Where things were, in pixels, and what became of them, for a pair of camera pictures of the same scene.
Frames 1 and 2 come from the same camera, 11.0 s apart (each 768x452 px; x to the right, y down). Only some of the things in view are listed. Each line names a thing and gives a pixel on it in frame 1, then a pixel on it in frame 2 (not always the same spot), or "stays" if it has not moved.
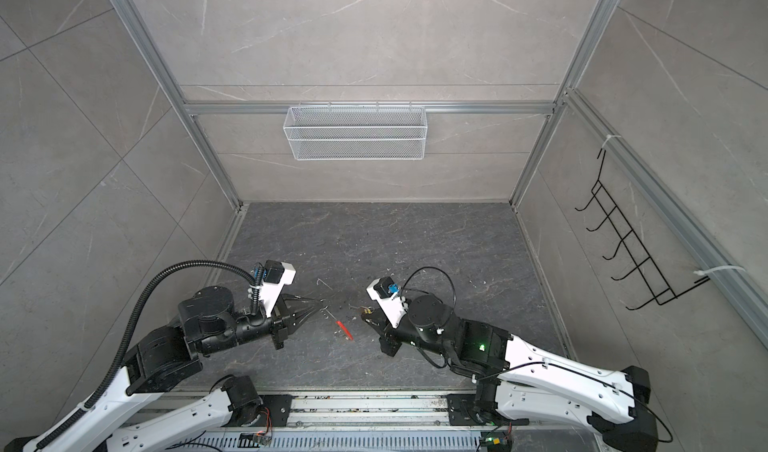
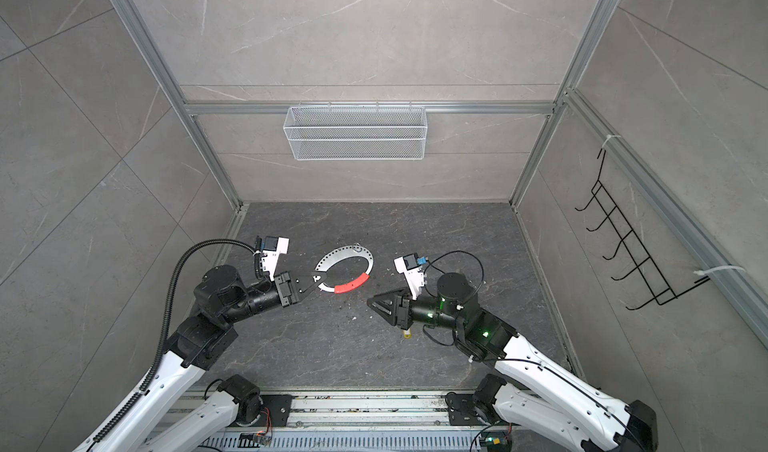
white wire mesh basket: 355,133 stays
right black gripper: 388,334 → 403,312
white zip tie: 700,273 stays
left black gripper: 285,319 → 287,292
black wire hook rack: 657,288 stays
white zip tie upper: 608,136 stays
